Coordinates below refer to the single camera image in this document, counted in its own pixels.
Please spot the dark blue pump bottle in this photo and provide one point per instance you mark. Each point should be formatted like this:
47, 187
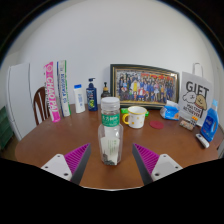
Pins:
92, 98

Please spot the white yellow-rimmed enamel mug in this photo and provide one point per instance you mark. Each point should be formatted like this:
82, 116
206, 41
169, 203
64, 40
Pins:
136, 117

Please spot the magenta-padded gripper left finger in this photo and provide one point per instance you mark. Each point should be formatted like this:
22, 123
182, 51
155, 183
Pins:
77, 160

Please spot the tall pink box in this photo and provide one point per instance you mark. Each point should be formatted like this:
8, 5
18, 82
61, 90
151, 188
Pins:
52, 91

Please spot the white remote control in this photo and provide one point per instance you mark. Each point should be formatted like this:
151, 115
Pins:
202, 140

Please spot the tall green white box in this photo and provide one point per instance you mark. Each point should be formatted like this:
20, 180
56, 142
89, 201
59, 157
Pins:
63, 88

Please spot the blue tissue pack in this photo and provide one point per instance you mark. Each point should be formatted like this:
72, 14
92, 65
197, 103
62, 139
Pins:
170, 112

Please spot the flat round red coaster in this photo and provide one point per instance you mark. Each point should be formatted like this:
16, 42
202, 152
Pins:
156, 125

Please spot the white lotion bottle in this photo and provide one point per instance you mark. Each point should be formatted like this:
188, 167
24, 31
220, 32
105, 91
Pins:
79, 99

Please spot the white paper gift bag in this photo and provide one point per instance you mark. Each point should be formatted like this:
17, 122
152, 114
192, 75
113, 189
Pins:
196, 96

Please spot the brown wooden chair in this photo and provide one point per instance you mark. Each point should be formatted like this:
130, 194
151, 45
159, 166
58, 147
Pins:
40, 105

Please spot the clear green-labelled drink bottle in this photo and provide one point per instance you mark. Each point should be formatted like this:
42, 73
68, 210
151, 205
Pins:
110, 133

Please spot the dark brown pump bottle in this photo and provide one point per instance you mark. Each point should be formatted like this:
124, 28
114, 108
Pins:
105, 92

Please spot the framed group picture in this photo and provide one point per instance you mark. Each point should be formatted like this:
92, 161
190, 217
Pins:
144, 86

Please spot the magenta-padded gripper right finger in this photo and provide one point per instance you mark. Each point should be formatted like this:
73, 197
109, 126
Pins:
146, 160

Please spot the colourful puzzle cube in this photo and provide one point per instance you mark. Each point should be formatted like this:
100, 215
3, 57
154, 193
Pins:
194, 118

